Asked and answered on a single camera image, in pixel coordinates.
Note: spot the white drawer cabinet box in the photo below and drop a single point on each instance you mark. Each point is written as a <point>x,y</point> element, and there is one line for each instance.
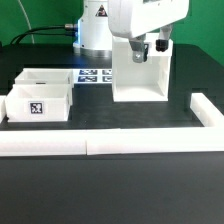
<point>147,81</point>

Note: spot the white front fence right piece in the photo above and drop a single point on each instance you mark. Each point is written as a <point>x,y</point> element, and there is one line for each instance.
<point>156,140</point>

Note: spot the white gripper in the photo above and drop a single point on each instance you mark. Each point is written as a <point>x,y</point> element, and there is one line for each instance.
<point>132,18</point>

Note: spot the white marker sheet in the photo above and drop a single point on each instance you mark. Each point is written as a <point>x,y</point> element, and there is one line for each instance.
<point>92,76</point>

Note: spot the white front fence left piece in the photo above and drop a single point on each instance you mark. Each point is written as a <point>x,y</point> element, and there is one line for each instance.
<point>42,143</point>

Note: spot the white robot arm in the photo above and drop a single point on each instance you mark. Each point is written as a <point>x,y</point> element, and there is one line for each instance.
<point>94,37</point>

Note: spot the white drawer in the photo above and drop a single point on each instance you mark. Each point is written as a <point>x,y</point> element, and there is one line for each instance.
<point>45,76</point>
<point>39,103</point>

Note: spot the white front drawer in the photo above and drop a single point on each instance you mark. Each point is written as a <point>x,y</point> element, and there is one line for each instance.
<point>39,103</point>

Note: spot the white fence piece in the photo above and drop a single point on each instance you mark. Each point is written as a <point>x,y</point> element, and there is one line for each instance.
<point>2,107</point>
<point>156,140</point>
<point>42,143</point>
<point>205,111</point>

